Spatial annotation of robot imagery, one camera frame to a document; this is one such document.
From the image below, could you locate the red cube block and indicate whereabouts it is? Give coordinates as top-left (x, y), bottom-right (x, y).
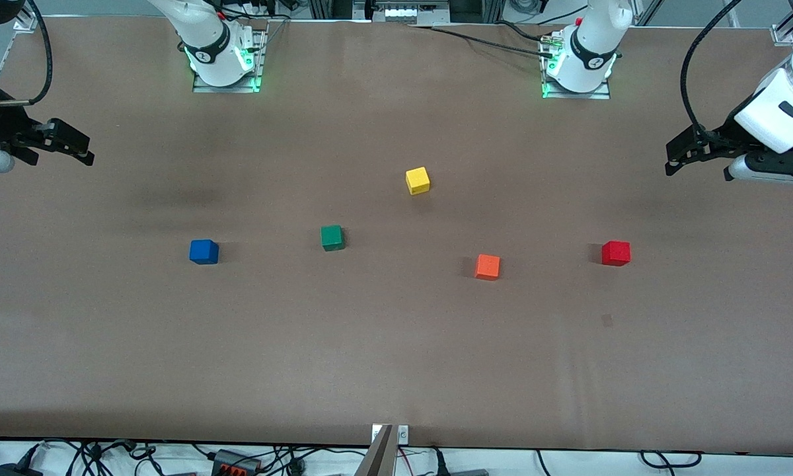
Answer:
top-left (601, 241), bottom-right (632, 266)

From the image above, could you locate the blue cube block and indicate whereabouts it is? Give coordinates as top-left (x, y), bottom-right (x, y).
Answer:
top-left (189, 239), bottom-right (220, 265)

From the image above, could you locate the white socket strip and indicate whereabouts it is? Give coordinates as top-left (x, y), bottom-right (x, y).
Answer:
top-left (373, 0), bottom-right (450, 22)

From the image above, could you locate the black orange power strip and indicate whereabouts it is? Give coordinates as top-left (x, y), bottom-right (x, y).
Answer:
top-left (211, 449), bottom-right (262, 476)

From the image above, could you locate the grey slanted metal bar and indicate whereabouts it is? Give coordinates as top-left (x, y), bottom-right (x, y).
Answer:
top-left (354, 424), bottom-right (397, 476)

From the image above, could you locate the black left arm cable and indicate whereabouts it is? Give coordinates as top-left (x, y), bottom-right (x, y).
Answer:
top-left (679, 0), bottom-right (744, 143)

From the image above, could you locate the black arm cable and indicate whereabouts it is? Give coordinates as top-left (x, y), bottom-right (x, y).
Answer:
top-left (679, 0), bottom-right (744, 143)
top-left (26, 0), bottom-right (54, 106)

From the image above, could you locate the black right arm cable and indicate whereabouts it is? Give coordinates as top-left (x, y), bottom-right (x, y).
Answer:
top-left (26, 0), bottom-right (54, 106)

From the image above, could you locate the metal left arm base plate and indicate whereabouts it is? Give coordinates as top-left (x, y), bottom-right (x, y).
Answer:
top-left (542, 36), bottom-right (612, 100)

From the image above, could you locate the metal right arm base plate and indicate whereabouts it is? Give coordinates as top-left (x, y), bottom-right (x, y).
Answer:
top-left (192, 30), bottom-right (266, 94)

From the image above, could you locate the short black table cable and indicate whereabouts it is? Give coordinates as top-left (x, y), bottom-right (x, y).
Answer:
top-left (496, 21), bottom-right (546, 42)

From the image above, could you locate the long black table cable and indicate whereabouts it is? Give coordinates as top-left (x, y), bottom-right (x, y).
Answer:
top-left (413, 25), bottom-right (556, 59)

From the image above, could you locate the small white edge bracket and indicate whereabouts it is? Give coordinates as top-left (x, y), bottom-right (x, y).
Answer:
top-left (371, 424), bottom-right (410, 445)

